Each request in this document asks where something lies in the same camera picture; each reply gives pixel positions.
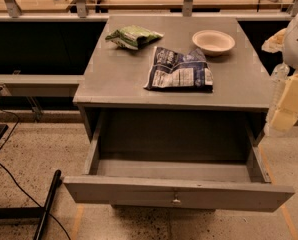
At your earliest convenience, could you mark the grey top drawer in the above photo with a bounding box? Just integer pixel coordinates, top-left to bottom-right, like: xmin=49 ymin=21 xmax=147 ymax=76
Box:
xmin=64 ymin=109 xmax=294 ymax=212

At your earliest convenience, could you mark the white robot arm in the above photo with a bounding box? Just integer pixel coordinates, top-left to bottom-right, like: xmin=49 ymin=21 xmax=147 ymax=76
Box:
xmin=262 ymin=13 xmax=298 ymax=135

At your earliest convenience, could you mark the grey drawer cabinet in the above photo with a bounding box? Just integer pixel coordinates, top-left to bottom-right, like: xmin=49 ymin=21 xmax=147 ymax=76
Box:
xmin=74 ymin=15 xmax=272 ymax=136

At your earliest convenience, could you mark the clear sanitizer bottle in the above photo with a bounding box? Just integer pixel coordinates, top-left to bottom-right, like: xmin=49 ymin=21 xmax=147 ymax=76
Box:
xmin=264 ymin=63 xmax=290 ymax=137

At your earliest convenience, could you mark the white bowl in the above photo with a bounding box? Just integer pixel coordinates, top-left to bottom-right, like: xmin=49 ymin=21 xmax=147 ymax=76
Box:
xmin=192 ymin=30 xmax=235 ymax=57

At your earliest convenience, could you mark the blue snack bag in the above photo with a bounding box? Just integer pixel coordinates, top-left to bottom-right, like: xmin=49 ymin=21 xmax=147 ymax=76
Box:
xmin=144 ymin=47 xmax=213 ymax=92

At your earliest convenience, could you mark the green chip bag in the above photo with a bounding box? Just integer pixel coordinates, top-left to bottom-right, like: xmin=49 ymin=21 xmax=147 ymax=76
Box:
xmin=105 ymin=25 xmax=163 ymax=50

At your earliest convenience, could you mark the black metal stand leg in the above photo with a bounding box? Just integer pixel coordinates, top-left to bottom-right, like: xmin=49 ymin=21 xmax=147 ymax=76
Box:
xmin=0 ymin=170 xmax=62 ymax=240

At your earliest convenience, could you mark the black floor cable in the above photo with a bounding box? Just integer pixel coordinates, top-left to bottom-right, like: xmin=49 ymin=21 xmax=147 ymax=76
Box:
xmin=0 ymin=110 xmax=72 ymax=240

